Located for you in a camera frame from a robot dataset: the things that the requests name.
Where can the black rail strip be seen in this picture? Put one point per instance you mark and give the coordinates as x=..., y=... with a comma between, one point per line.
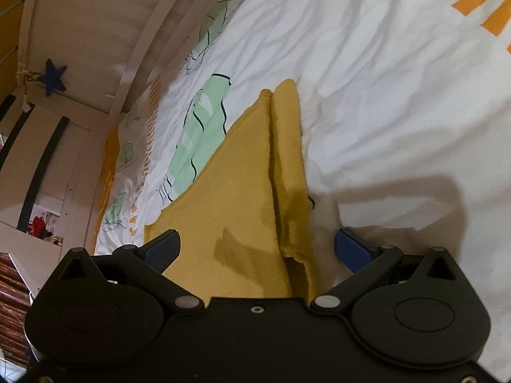
x=44, y=167
x=7, y=127

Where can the yellow bed sheet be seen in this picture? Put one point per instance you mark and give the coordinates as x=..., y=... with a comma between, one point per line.
x=111, y=143

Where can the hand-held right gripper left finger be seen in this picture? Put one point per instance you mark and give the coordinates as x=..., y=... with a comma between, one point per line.
x=161, y=249

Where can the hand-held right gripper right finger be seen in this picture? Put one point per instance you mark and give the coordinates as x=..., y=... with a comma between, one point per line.
x=353, y=249

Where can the yellow knit sweater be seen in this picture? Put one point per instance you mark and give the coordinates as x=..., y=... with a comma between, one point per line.
x=239, y=191

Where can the white leaf print duvet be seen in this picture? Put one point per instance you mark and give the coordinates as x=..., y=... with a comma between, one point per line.
x=399, y=107

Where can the wooden bed frame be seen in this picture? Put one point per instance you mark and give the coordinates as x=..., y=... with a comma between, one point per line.
x=99, y=28

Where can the red and white cloth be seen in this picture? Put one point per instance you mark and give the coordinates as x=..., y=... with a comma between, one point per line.
x=40, y=225

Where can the blue star decoration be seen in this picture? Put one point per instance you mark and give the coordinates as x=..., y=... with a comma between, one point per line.
x=53, y=78

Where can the striped dark red cloth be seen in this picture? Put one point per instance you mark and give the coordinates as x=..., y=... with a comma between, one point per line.
x=14, y=307

